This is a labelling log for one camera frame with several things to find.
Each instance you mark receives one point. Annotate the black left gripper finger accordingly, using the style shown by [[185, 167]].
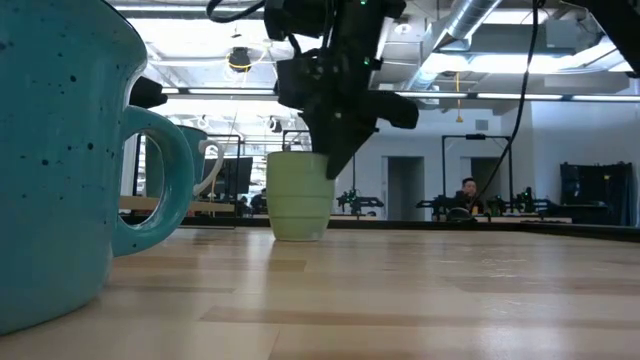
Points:
[[147, 92]]

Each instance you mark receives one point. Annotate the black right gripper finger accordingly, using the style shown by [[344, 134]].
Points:
[[345, 145]]

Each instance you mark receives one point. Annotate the light green ceramic cup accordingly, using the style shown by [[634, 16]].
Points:
[[300, 197]]

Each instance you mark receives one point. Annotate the teal speckled enamel mug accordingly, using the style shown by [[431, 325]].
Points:
[[55, 165]]

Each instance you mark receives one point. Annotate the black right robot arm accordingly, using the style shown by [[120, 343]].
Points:
[[325, 20]]

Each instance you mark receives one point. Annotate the ceiling light strip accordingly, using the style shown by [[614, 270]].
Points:
[[430, 95], [605, 98], [520, 96], [230, 91]]

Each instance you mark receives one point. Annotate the person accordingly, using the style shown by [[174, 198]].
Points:
[[258, 202], [467, 192]]

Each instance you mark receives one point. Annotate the black background monitor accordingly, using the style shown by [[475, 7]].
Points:
[[235, 175]]

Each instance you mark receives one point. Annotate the black cabinet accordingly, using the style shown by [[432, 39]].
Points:
[[595, 192]]

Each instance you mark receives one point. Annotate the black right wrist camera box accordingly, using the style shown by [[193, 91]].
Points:
[[397, 111]]

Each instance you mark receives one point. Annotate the black ceiling camera dome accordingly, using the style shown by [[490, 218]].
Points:
[[239, 59]]

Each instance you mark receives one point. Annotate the black background station frame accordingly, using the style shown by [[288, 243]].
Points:
[[475, 136]]

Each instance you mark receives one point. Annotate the black aluminium table frame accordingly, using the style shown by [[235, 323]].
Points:
[[450, 225]]

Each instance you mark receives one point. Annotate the silver ceiling duct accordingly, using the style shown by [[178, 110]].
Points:
[[465, 25]]

